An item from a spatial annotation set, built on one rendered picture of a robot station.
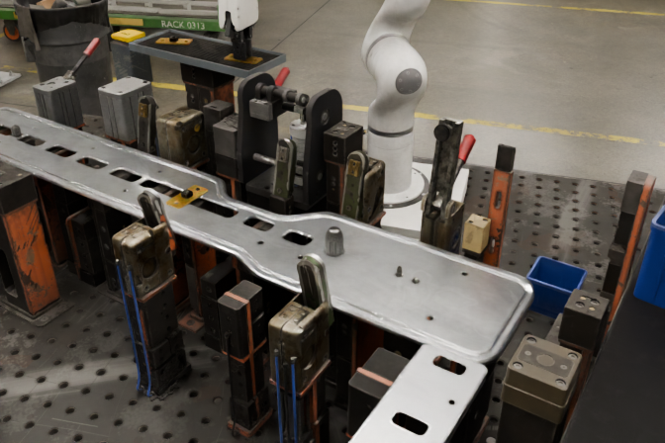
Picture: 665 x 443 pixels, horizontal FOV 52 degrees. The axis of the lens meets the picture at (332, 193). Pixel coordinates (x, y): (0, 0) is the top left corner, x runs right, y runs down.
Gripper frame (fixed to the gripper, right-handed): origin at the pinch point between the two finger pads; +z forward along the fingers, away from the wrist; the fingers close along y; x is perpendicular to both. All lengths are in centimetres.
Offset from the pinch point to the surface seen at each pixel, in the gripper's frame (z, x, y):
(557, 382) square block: 13, 79, 63
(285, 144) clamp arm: 9.0, 22.5, 23.8
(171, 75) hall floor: 119, -203, -240
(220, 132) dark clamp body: 12.0, 4.5, 18.8
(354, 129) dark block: 6.6, 33.9, 16.5
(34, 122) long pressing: 19, -48, 19
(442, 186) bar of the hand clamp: 9, 55, 28
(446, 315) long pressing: 18, 62, 49
